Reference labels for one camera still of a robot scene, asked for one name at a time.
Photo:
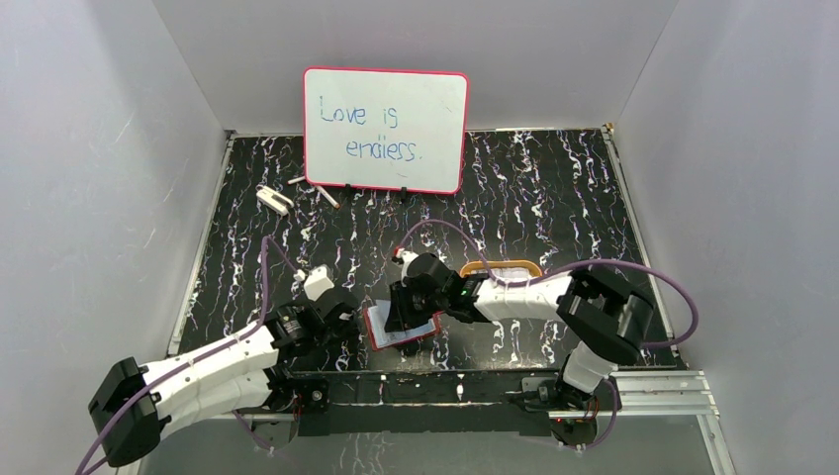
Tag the white board eraser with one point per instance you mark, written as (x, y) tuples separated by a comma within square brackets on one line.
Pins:
[(274, 200)]

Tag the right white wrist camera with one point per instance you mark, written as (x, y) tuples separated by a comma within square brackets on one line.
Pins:
[(403, 257)]

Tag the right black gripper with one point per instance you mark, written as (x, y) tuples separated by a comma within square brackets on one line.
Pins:
[(400, 314)]

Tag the white marker pen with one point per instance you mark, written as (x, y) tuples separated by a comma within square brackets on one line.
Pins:
[(332, 201)]

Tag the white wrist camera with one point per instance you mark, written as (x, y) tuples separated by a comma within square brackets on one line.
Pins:
[(403, 257), (316, 282)]

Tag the white board with red frame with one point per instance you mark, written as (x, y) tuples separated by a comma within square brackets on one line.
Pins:
[(385, 129)]

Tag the red leather card holder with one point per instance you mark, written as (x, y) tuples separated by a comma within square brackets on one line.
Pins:
[(394, 322)]

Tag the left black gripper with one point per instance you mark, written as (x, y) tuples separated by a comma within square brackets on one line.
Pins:
[(339, 313)]

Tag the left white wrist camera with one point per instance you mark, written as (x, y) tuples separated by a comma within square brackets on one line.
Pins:
[(316, 282)]

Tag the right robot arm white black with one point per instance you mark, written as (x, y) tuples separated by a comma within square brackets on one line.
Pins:
[(609, 315)]

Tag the tan oval card tray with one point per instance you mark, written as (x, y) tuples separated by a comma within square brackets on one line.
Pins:
[(477, 267)]

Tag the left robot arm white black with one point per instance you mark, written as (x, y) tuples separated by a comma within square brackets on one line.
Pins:
[(138, 405)]

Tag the cards in tray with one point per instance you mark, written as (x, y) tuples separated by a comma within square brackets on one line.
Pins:
[(515, 272)]

